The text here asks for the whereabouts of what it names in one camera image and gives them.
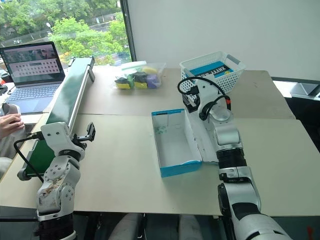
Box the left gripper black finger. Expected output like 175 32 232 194
86 121 97 143

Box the person's bare hand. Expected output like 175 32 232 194
0 113 26 140

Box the green conveyor belt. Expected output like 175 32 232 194
16 56 96 182

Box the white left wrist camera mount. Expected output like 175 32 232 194
40 121 86 157

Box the purple sponge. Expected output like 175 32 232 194
146 73 161 89

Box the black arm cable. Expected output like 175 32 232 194
177 76 233 121
13 131 45 183

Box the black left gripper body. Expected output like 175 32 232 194
71 133 89 151

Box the white plastic basket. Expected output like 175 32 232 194
179 51 247 95

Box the grey rounded shape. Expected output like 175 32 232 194
109 213 141 240

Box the black window frame post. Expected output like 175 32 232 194
119 0 137 63

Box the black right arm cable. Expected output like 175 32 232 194
177 76 233 121

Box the grey open laptop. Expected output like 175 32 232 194
0 41 66 116

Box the black and yellow sponge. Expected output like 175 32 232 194
114 76 131 90
133 71 149 90

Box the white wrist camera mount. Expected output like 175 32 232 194
40 121 86 157
193 77 221 121

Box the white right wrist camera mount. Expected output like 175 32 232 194
193 77 221 121

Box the blue white shoe box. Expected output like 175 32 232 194
151 108 221 178

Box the blue printed box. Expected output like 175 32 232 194
188 60 237 78

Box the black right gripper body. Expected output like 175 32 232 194
181 92 200 114

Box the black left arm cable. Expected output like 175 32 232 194
13 131 45 183

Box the clear plastic bag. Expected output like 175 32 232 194
109 60 168 91

